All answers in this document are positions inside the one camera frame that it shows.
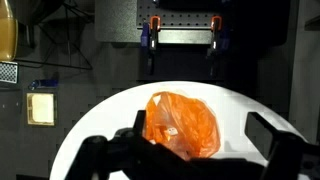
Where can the cream square box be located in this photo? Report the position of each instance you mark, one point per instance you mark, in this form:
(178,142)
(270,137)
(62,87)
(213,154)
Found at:
(41,109)

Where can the orange plastic bag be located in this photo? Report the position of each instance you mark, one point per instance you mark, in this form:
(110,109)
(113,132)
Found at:
(184,125)

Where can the black perforated board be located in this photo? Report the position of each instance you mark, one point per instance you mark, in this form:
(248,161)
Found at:
(181,14)

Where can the right orange-handled clamp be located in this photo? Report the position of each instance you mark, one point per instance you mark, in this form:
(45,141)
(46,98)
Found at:
(219,43)

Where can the blue object on floor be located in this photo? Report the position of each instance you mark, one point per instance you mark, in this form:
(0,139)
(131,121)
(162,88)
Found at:
(43,83)

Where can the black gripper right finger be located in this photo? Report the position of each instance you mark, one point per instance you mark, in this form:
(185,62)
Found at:
(273,144)

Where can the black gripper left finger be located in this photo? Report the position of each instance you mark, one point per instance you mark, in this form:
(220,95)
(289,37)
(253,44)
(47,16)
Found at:
(139,122)

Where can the left orange-handled clamp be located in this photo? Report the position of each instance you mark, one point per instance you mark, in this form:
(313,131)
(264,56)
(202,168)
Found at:
(149,41)

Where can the orange-handled clamp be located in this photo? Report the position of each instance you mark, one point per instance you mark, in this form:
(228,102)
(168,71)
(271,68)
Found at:
(149,41)
(219,43)

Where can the checkerboard calibration card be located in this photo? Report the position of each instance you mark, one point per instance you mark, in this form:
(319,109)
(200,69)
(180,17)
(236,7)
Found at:
(9,72)

